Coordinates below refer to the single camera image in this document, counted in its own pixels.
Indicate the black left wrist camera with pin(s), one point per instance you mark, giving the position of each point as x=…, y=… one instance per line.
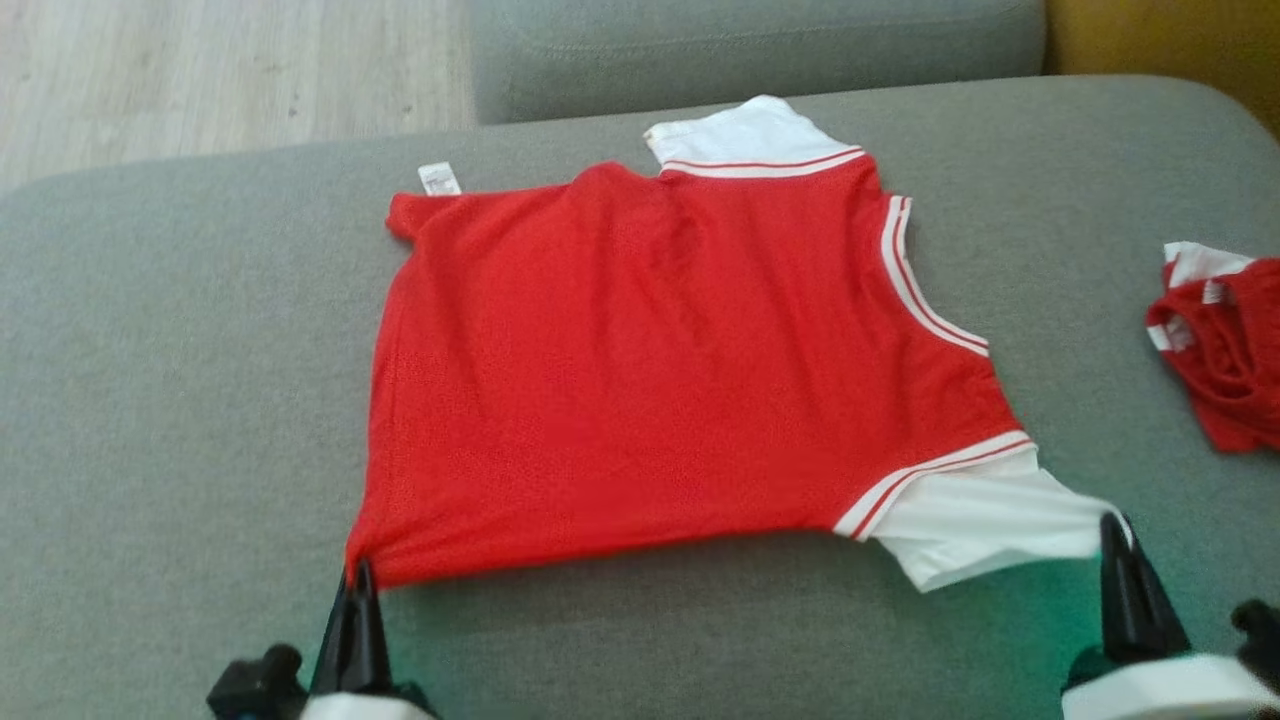
x=255, y=685

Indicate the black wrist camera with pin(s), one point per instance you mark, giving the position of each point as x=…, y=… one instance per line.
x=1262, y=640
x=255, y=685

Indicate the grey sofa back cushion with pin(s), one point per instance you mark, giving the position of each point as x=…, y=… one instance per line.
x=760, y=55

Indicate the red shirt with white sleeves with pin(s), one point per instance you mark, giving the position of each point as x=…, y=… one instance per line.
x=650, y=380

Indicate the red shorts with white trim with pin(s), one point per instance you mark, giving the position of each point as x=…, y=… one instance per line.
x=1235, y=360

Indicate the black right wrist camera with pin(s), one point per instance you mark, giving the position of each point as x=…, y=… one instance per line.
x=1262, y=640

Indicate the grey sofa seat cushion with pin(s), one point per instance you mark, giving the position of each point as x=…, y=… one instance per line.
x=180, y=400

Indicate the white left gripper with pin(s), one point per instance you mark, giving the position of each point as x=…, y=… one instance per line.
x=370, y=708

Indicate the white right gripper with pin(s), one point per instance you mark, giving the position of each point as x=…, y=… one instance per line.
x=1170, y=692

